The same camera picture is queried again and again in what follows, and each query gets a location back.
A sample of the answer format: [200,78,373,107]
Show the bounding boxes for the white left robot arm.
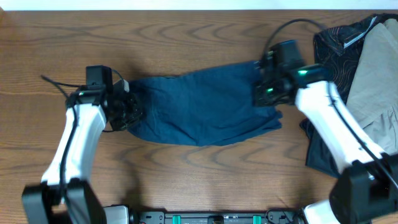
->
[22,90,142,223]

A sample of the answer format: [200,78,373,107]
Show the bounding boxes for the beige khaki garment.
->
[346,19,397,154]

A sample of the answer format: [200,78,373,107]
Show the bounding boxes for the black patterned garment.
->
[300,12,398,179]

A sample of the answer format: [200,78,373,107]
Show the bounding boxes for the dark blue denim shorts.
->
[128,61,282,146]

